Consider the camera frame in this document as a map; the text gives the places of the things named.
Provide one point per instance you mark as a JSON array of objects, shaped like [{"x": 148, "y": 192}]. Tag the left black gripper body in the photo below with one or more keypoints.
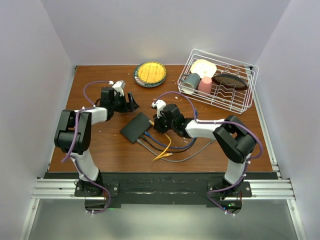
[{"x": 119, "y": 104}]

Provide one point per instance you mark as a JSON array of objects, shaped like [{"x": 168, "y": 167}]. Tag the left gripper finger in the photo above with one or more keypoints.
[
  {"x": 132, "y": 106},
  {"x": 130, "y": 97}
]

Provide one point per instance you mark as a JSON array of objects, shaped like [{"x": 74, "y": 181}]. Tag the white wire dish rack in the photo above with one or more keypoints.
[{"x": 222, "y": 97}]

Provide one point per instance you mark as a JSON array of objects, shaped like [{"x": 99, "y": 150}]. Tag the grey mug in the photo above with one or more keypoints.
[{"x": 190, "y": 83}]

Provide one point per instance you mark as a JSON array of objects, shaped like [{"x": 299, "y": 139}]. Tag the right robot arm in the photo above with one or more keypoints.
[{"x": 234, "y": 138}]

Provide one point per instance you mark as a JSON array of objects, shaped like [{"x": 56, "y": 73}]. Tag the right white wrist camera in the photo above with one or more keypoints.
[{"x": 158, "y": 105}]

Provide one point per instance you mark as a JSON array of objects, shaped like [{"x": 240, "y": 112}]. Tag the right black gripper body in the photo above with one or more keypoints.
[{"x": 163, "y": 124}]

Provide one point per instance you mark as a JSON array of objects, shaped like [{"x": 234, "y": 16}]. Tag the black network switch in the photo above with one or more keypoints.
[{"x": 136, "y": 127}]

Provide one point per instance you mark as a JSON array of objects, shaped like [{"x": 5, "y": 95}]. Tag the pink cup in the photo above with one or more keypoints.
[{"x": 205, "y": 86}]

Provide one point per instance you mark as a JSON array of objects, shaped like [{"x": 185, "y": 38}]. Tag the brown plate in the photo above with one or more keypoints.
[{"x": 230, "y": 81}]

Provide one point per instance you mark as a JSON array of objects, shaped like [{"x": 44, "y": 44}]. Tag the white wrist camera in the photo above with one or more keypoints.
[
  {"x": 158, "y": 105},
  {"x": 118, "y": 86}
]

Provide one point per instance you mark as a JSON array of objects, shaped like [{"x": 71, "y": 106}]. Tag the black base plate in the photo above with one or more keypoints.
[{"x": 141, "y": 188}]

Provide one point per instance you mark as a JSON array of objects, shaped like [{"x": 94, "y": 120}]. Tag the yellow and green plate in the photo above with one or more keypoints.
[{"x": 150, "y": 74}]

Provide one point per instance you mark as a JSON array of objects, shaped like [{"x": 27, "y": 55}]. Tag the aluminium frame rail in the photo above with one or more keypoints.
[{"x": 57, "y": 211}]

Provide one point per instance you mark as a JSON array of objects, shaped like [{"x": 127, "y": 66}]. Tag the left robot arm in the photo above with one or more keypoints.
[{"x": 74, "y": 130}]

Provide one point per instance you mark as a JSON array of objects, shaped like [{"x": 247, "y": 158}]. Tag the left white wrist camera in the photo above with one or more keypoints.
[{"x": 118, "y": 86}]

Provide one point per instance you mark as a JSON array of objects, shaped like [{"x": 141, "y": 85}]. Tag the white bowl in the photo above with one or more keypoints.
[{"x": 203, "y": 68}]

